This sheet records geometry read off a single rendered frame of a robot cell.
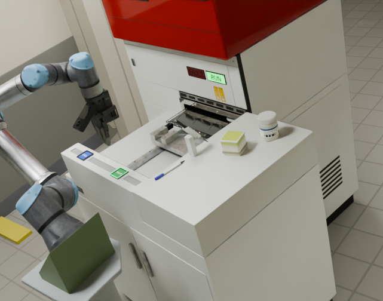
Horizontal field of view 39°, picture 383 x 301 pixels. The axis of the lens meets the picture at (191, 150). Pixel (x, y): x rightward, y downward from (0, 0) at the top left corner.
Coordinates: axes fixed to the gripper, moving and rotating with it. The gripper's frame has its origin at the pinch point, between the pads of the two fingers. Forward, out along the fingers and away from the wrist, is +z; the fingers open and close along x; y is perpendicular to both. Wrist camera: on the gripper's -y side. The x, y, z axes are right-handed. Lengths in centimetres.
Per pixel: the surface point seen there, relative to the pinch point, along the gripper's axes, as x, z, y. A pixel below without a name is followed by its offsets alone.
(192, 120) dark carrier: 13, 21, 50
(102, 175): 6.0, 14.6, -3.6
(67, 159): 34.3, 16.0, -4.0
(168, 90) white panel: 38, 15, 59
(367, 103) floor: 41, 110, 225
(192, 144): -19.9, 8.7, 23.9
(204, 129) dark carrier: 1, 21, 47
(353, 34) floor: 122, 110, 328
